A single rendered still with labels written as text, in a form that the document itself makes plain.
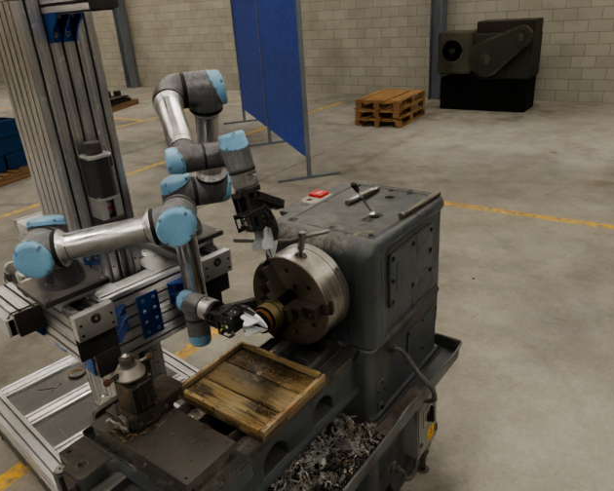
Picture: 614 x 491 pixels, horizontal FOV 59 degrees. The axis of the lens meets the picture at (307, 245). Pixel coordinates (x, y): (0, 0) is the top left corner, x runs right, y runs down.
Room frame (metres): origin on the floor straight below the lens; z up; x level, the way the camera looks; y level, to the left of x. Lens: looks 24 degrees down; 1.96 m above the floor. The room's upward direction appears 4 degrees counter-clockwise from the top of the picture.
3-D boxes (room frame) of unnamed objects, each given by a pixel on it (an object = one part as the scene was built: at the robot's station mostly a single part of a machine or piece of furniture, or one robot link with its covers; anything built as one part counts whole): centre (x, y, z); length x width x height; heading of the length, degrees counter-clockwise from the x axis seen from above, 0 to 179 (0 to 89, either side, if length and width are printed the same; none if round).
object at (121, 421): (1.17, 0.46, 0.99); 0.20 x 0.10 x 0.05; 142
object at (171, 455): (1.11, 0.43, 0.95); 0.43 x 0.17 x 0.05; 52
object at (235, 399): (1.37, 0.20, 0.89); 0.36 x 0.30 x 0.04; 52
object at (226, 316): (1.46, 0.27, 1.08); 0.12 x 0.09 x 0.08; 51
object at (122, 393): (1.15, 0.47, 1.07); 0.07 x 0.07 x 0.10; 52
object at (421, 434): (1.73, -0.41, 0.41); 0.34 x 0.17 x 0.82; 142
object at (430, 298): (1.90, -0.19, 0.43); 0.60 x 0.48 x 0.86; 142
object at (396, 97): (9.59, -1.64, 0.22); 1.25 x 0.86 x 0.44; 147
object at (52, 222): (1.63, 0.83, 1.33); 0.13 x 0.12 x 0.14; 8
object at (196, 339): (1.58, 0.39, 0.98); 0.11 x 0.08 x 0.11; 8
